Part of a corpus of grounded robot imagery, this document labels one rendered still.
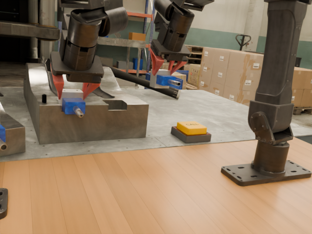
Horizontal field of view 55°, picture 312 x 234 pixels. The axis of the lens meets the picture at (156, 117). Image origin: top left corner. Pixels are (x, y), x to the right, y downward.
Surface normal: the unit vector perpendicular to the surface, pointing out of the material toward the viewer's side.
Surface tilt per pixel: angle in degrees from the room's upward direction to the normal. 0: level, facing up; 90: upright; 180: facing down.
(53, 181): 0
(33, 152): 0
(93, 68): 29
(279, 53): 90
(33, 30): 90
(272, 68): 89
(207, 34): 90
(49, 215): 0
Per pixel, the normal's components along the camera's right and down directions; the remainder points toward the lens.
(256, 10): 0.31, 0.29
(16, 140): 0.69, 0.26
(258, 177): 0.11, -0.96
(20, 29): -0.18, 0.25
